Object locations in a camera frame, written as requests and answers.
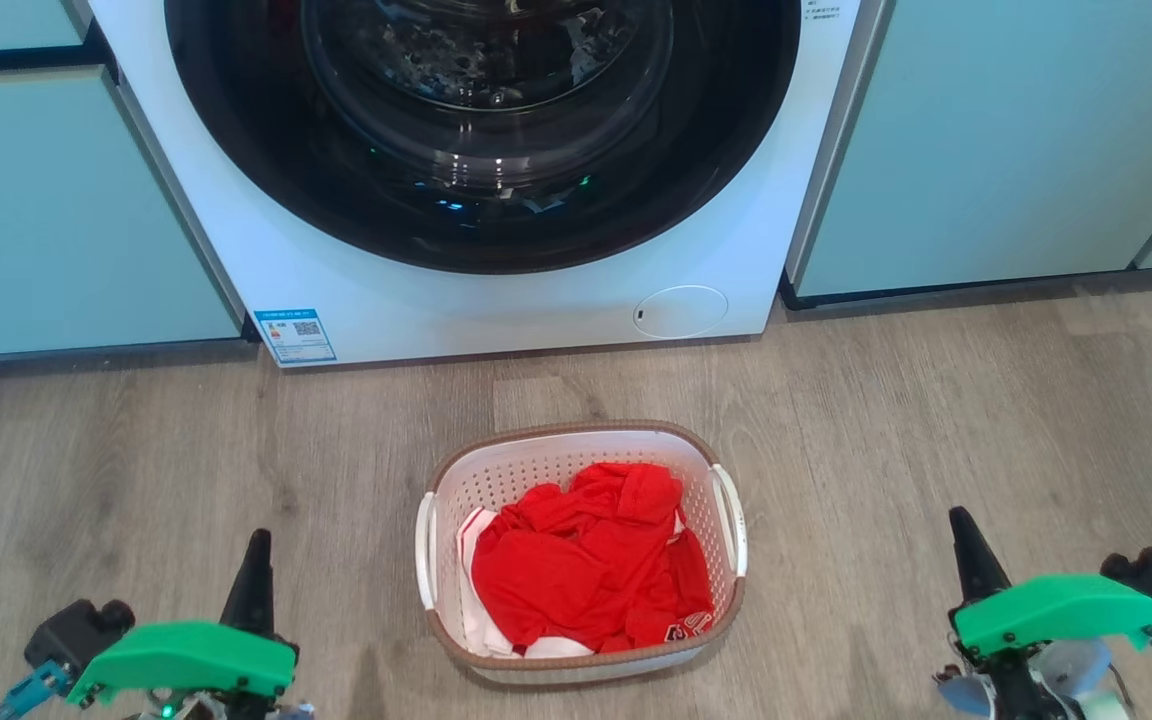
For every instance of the red jersey garment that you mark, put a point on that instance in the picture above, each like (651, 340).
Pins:
(581, 565)

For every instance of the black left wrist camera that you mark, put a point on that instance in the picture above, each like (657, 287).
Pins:
(76, 630)

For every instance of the blue energy label sticker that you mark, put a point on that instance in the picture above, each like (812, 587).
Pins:
(295, 335)

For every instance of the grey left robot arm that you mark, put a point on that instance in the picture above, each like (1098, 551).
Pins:
(226, 708)

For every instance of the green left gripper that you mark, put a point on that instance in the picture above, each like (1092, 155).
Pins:
(186, 660)

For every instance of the large pale teal cabinet door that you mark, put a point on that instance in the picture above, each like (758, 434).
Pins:
(1006, 140)
(51, 215)

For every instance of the black round washer door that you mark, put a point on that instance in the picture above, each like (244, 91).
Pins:
(481, 150)

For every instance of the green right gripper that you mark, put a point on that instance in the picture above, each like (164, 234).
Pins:
(1056, 605)

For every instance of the round white filter cover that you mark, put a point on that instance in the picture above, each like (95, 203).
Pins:
(681, 311)

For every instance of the white garment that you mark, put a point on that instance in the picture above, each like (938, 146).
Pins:
(476, 620)

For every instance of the white front-load washing machine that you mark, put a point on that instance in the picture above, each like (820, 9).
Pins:
(526, 300)

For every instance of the small pale teal cabinet door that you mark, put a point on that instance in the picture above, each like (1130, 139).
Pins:
(1, 22)

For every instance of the white brown-rimmed laundry basket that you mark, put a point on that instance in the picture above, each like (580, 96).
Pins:
(566, 450)

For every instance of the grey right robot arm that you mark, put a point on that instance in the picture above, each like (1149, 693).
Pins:
(1036, 685)

